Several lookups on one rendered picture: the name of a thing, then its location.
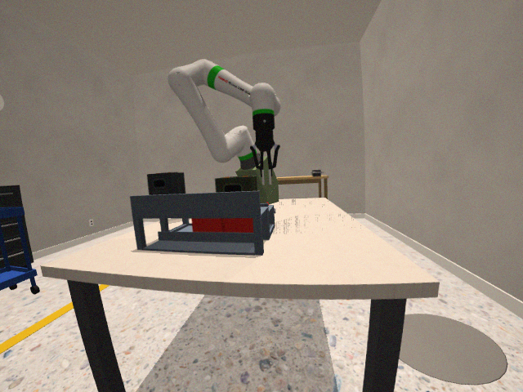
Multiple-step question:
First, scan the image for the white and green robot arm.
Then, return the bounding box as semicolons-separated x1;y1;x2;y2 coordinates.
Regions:
168;59;280;170

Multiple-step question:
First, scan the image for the dark grey metal shelf rack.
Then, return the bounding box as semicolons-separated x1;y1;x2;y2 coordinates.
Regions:
130;191;276;256

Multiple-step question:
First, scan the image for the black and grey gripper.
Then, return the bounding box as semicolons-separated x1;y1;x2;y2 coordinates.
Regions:
250;129;280;185

